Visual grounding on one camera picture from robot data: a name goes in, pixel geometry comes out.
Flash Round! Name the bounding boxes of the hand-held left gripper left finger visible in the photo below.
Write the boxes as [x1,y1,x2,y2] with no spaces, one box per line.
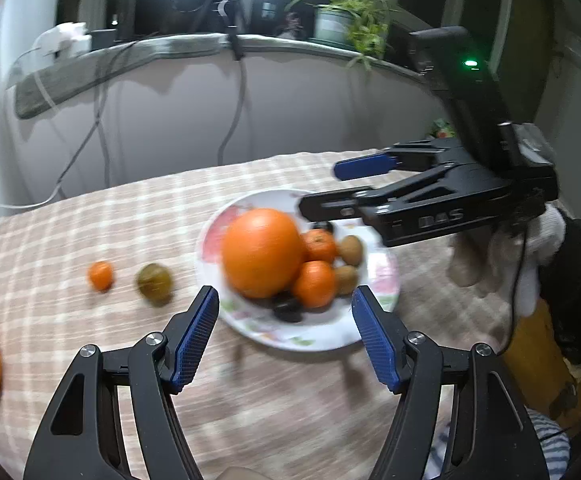
[23,285,221,480]

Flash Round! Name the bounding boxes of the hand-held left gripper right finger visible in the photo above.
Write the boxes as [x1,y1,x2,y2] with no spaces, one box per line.
[351,285,551,480]

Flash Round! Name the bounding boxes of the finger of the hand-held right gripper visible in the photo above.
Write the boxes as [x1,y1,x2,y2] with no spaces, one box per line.
[333,139,471,181]
[297,160,511,223]

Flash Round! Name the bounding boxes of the small mandarin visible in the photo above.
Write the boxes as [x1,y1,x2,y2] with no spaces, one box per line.
[88,261,114,292]
[291,260,337,310]
[301,228,338,264]

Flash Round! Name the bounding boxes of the brown kiwi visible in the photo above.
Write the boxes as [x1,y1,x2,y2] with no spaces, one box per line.
[333,264,359,296]
[337,235,364,267]

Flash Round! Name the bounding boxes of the greenish brown round fruit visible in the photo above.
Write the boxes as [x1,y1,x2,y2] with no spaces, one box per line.
[136,263,174,307]

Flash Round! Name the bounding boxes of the floral white plate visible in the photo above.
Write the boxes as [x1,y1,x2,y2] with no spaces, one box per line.
[194,189,401,352]

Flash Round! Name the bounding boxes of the person's right hand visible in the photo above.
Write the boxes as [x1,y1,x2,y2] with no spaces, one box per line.
[447,205,568,318]

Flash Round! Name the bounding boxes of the potted spider plant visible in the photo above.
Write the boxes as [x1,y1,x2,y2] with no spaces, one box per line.
[285,0,401,73]

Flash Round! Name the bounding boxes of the striped clothing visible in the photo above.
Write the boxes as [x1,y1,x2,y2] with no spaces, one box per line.
[427,407,571,480]

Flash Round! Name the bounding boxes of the black power adapter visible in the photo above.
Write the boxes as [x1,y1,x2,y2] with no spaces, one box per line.
[90,29,118,51]

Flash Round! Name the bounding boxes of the white power adapter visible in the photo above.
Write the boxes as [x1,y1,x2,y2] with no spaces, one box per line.
[35,21,92,58]

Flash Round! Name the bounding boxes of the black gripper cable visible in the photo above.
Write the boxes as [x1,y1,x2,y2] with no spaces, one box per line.
[500,220,528,361]

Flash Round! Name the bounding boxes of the ring light cable with controller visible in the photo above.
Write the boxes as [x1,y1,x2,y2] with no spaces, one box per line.
[218,25,248,166]

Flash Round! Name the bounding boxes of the black power cable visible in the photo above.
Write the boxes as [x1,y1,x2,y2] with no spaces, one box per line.
[53,40,144,196]
[95,45,144,188]

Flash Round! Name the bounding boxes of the long white cable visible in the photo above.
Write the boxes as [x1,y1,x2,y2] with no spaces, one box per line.
[0,180,66,209]

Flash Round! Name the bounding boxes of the white charger cable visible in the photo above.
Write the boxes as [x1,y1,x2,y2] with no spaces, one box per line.
[8,47,71,201]

